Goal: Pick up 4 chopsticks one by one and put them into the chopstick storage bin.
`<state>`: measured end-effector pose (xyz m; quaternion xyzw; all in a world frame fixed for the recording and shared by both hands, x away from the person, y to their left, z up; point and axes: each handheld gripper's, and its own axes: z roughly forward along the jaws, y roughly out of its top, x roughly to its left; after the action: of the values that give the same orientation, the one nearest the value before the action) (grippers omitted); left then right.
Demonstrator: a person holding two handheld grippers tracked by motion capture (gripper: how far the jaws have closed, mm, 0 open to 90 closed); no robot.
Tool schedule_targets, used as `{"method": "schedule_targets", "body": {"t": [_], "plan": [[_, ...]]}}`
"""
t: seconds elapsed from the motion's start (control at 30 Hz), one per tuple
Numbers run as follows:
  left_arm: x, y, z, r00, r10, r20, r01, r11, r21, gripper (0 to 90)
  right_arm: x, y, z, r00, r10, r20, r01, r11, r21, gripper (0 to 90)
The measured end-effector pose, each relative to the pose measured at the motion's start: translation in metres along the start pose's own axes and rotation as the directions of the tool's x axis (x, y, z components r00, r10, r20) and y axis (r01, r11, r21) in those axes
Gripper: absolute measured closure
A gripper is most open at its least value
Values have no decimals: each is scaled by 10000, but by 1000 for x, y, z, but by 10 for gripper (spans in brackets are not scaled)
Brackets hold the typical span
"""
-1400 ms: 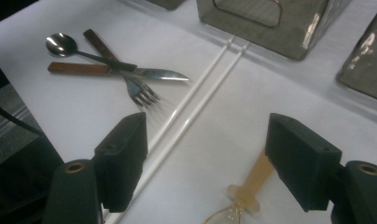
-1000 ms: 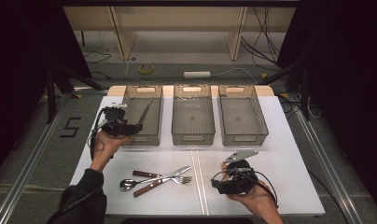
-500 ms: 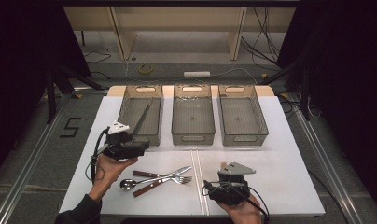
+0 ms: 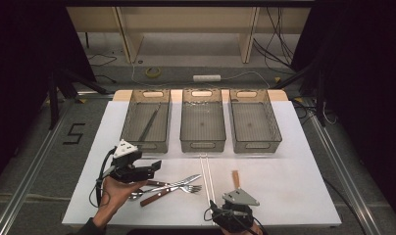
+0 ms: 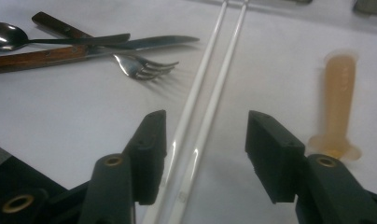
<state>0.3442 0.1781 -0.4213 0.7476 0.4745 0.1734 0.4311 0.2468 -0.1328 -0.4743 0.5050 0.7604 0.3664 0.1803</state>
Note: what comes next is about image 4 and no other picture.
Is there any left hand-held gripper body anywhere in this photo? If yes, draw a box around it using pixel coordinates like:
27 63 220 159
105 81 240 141
109 139 154 184

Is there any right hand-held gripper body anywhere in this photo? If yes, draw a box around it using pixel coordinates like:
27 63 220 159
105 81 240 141
213 188 261 233

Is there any wooden spoon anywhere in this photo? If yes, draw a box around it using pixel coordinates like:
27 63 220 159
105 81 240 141
231 169 241 191

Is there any metal chopstick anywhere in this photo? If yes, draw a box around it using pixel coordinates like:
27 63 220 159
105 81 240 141
139 103 162 143
137 104 161 144

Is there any transparent grey plastic bin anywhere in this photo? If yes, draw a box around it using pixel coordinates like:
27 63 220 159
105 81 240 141
179 88 227 154
228 88 283 155
120 88 173 155

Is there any person's right hand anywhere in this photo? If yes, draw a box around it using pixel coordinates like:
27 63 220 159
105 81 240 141
221 224 265 235

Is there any person's left hand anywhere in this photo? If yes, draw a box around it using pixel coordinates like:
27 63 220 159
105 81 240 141
96 176 149 223

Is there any yellow tape roll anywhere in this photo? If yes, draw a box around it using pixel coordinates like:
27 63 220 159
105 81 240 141
144 66 162 79

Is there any white power strip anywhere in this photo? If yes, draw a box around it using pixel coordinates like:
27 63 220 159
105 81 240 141
192 74 223 83

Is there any black metal stand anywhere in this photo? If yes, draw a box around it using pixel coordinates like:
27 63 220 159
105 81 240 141
271 62 327 128
47 68 109 131

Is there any beige wooden desk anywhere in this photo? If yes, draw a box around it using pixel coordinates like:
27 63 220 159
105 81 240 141
66 6 312 65

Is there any left black curtain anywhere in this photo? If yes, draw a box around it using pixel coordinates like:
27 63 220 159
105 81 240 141
0 0 97 190

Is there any black curtain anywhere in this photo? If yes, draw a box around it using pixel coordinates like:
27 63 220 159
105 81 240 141
0 0 97 190
290 0 396 226

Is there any right black curtain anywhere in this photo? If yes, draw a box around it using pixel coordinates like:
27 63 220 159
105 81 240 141
290 0 396 226

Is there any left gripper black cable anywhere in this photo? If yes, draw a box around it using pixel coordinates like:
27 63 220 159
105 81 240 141
88 148 117 209

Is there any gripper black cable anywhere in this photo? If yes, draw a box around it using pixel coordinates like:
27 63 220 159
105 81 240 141
204 209 269 235
88 148 117 209

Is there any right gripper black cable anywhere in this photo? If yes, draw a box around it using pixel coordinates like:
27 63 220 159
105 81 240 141
204 209 269 235

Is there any aluminium floor rail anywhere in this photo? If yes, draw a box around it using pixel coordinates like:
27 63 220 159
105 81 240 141
0 97 76 235
303 97 381 235

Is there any long black floor cable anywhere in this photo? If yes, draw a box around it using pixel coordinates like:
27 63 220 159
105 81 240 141
322 175 367 235

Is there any thin black floor cable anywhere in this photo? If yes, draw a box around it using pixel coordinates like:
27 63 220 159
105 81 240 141
86 53 118 84

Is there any black frame bar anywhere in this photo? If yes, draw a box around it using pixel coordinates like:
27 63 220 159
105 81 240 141
55 0 318 8

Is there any bundle of black cables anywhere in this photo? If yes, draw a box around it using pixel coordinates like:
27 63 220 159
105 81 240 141
253 7 297 71

